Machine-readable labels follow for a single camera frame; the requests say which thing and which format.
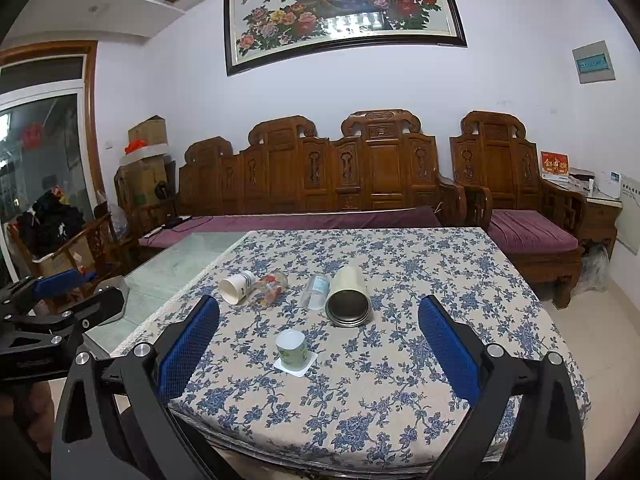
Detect green lime-print plastic cup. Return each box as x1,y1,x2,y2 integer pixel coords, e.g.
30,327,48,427
273,330,318,377

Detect white paper cup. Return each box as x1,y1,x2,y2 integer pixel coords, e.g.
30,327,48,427
218,271,257,306

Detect clear cup with blue label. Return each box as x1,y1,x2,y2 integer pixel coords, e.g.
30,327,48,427
299,274,330,312

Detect wooden chair with clothes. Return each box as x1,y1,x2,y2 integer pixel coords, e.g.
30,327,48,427
6,186,126,297

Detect stacked cardboard boxes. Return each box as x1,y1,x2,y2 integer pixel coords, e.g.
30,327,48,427
114,115,175,235

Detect glass balcony door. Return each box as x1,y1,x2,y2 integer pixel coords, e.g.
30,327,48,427
1,40,104,284

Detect purple armchair cushion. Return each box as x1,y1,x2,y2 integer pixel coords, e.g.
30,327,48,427
487,209,578,255

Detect clear jar with colourful candies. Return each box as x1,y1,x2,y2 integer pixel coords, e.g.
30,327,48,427
247,270,288,308

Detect blue floral tablecloth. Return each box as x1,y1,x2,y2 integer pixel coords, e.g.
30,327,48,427
110,226,592,476

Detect cream cylindrical tin can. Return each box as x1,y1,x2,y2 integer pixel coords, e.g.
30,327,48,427
326,264,372,328

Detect wooden side table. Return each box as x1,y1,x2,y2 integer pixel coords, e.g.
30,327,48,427
540,179,623,257

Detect white device on side table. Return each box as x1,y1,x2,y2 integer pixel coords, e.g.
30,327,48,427
597,170,622,200

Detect red printed box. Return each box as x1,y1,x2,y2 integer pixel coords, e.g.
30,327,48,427
540,151,570,177

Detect carved wooden armchair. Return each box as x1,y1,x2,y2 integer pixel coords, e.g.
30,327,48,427
449,110,582,309

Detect carved wooden sofa bench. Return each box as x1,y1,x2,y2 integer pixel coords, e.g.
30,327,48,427
178,110,466,226

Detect framed peacock flower painting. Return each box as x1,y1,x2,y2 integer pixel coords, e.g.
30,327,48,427
224,0,466,75

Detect grey wall electrical panel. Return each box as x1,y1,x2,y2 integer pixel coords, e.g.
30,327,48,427
572,40,615,84

